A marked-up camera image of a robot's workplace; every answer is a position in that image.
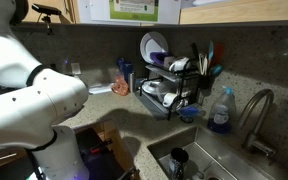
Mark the black utensil holder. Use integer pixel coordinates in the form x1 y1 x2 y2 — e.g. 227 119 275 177
197 73 216 98

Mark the black mug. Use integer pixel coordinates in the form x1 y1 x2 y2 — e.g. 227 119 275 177
168 147 190 180

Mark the black mounted camera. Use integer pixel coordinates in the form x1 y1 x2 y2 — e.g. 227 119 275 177
31 3 63 36

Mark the large white dinner plate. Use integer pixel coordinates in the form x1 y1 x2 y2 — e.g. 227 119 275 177
139 31 169 65

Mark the blue measuring jug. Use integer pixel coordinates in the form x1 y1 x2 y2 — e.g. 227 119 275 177
115 57 125 73

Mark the blue water bottle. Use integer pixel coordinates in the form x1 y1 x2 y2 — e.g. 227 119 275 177
121 61 134 85

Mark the white wall outlet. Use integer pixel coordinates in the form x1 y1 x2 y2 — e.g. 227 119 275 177
70 62 83 76

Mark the stainless steel sink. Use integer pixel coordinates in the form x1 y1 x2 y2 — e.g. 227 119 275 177
146 124 275 180

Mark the black spatula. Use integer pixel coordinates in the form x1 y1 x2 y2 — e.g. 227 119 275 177
190 42 201 63

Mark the black red bar clamp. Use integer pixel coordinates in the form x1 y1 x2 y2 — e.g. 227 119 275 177
89 137 114 155
120 165 141 180

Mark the brushed steel faucet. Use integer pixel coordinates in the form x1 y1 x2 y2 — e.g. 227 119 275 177
237 88 278 158

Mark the white mug dark print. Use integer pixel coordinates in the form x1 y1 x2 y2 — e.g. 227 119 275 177
168 56 191 73

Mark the black two-tier dish rack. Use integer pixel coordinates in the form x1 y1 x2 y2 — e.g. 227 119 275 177
137 58 207 122

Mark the wooden upper cabinet frame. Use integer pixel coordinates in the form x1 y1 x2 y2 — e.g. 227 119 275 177
179 0 288 26

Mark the green and white poster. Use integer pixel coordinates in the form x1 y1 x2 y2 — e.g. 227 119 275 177
108 0 160 23

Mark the purple bowl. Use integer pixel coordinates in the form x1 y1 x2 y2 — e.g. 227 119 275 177
149 51 170 67

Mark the white paper sheet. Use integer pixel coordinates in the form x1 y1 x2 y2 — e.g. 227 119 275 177
87 82 116 96

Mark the small white cup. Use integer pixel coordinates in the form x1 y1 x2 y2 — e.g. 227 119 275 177
163 55 177 69

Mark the red spatula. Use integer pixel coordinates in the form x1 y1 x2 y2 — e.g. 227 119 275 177
212 42 226 68

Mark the orange plastic bag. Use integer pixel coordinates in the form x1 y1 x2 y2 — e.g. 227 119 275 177
111 71 131 97

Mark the blue scoop utensil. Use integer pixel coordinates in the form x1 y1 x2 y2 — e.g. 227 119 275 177
209 64 224 78

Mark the silver drawer handle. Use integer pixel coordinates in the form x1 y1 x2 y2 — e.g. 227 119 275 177
0 152 18 167

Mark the blue spatula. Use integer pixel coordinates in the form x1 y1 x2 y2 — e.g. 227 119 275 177
207 39 215 68

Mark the stainless steel tumbler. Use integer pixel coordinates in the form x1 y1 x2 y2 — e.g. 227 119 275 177
128 71 138 94

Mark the wooden base cabinet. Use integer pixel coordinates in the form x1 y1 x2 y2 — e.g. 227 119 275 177
0 119 142 180

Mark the blue dish soap bottle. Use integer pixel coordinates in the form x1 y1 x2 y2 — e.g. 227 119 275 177
206 85 238 135
176 104 207 124

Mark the plain metal spoon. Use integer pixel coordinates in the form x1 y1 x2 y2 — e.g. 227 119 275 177
192 169 208 180

